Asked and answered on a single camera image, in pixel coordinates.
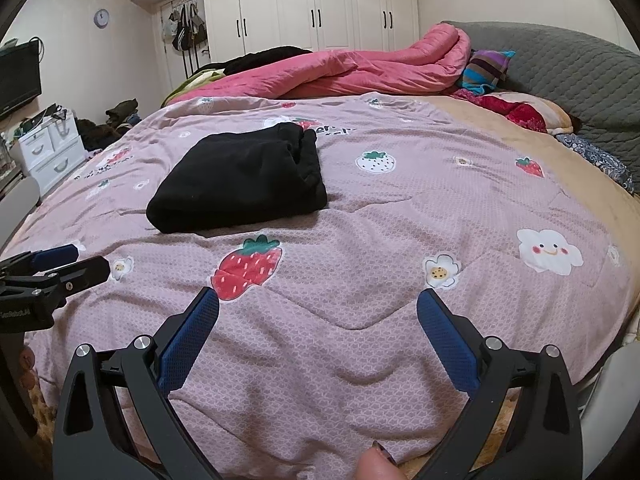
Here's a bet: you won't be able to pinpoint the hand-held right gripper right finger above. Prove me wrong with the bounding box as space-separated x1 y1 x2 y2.
416 287 583 480

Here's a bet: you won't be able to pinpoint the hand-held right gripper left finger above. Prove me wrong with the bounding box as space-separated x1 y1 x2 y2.
52 286 221 480

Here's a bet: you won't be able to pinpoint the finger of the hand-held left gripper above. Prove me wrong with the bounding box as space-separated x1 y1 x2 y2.
0 243 81 279
30 255 111 294

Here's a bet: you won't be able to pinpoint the black sweater with orange cuffs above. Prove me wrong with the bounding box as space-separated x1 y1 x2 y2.
146 121 328 234

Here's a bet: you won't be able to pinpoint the pile of dark clothes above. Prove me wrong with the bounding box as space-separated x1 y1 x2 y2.
75 99 146 153

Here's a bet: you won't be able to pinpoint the person's right hand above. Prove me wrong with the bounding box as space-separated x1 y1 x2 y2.
356 441 401 480

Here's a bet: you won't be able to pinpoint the white drawer chest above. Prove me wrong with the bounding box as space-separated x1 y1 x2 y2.
10 105 87 196

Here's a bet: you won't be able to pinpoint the pink strawberry print quilt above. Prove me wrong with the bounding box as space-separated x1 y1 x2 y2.
0 92 638 480

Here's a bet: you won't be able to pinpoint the white bed base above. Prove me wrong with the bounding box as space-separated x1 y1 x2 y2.
575 330 640 441

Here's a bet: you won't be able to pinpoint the black television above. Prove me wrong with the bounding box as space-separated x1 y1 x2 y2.
0 40 42 121

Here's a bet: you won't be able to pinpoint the beige plush bed blanket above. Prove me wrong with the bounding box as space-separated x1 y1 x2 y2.
20 95 640 480

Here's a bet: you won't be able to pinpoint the white door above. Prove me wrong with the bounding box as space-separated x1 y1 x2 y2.
155 0 211 96

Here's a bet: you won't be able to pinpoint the black and green garments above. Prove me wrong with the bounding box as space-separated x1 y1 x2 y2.
162 69 228 106

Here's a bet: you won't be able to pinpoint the blue patterned cloth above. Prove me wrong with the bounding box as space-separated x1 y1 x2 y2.
555 132 636 196

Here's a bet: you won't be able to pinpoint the red patterned blanket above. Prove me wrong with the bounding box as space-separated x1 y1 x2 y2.
450 89 573 135

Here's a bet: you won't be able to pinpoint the black hanging bag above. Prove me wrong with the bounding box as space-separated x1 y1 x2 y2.
172 5 193 52

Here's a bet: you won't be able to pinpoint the grey hanging bag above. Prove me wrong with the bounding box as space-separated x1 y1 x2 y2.
190 4 208 46

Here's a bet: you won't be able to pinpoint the striped pillow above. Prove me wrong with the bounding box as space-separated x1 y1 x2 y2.
460 49 517 96

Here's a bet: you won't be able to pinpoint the black cloth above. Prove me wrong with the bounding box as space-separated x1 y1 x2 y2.
192 46 313 77

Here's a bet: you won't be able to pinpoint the pink comforter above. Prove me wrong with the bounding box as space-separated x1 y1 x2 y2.
165 22 473 107

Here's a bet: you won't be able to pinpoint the grey quilted headboard cover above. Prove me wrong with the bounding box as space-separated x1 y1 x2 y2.
440 21 640 181

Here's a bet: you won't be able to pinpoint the white wardrobe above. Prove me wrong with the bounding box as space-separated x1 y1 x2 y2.
202 0 421 56

